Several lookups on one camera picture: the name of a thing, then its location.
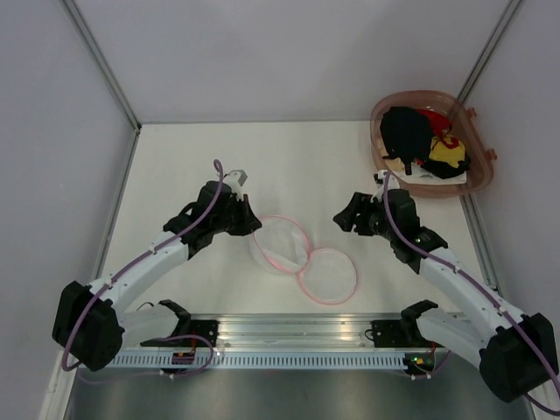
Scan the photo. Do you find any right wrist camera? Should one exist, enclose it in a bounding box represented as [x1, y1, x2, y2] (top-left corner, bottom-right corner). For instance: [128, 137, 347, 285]
[374, 170, 400, 201]

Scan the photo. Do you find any white garment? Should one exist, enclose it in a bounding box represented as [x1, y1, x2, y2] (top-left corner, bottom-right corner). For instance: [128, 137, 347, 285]
[395, 164, 467, 186]

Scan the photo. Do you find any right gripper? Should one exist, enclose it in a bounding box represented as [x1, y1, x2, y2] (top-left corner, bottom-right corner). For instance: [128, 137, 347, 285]
[333, 190, 397, 240]

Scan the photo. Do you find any pink translucent plastic basket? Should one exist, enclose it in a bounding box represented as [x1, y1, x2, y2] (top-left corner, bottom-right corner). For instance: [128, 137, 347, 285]
[370, 90, 496, 198]

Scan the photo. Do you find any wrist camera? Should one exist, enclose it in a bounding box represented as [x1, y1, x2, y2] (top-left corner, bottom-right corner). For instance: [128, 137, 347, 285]
[374, 170, 400, 201]
[223, 170, 248, 200]

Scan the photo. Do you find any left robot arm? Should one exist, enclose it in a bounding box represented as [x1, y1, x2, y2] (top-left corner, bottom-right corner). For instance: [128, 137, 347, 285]
[52, 171, 262, 372]

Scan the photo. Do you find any black garment in basket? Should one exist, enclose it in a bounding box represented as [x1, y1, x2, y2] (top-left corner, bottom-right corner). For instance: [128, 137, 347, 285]
[422, 154, 471, 179]

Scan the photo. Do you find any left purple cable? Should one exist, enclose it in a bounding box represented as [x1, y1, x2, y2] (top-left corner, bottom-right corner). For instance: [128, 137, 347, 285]
[60, 159, 227, 382]

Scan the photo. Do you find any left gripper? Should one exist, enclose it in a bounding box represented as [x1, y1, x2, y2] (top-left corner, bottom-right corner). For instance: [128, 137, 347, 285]
[211, 194, 262, 236]

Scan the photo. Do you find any red garment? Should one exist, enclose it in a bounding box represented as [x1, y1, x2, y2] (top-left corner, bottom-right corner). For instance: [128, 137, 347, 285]
[416, 108, 459, 149]

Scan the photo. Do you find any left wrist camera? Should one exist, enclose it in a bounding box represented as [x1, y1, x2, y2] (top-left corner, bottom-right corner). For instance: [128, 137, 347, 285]
[223, 170, 248, 200]

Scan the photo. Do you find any yellow garment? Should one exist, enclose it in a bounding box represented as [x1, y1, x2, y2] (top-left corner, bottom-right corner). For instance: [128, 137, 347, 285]
[429, 135, 466, 167]

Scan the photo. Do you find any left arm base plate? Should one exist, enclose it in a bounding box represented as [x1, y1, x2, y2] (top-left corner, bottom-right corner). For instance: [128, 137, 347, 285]
[140, 319, 220, 368]

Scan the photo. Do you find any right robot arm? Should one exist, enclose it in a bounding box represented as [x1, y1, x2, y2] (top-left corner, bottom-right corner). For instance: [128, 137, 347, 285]
[333, 189, 559, 403]

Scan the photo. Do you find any aluminium frame rail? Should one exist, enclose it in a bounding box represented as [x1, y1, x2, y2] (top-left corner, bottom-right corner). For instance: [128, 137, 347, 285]
[189, 312, 400, 352]

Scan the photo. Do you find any white slotted cable duct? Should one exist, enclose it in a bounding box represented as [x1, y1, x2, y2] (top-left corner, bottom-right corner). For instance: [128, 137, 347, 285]
[108, 349, 407, 370]

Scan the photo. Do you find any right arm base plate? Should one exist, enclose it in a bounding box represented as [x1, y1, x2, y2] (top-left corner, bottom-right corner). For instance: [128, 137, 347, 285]
[364, 319, 438, 377]

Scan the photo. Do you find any white mesh laundry bag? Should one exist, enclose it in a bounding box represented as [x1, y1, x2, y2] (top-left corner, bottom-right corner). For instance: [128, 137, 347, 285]
[249, 215, 358, 305]

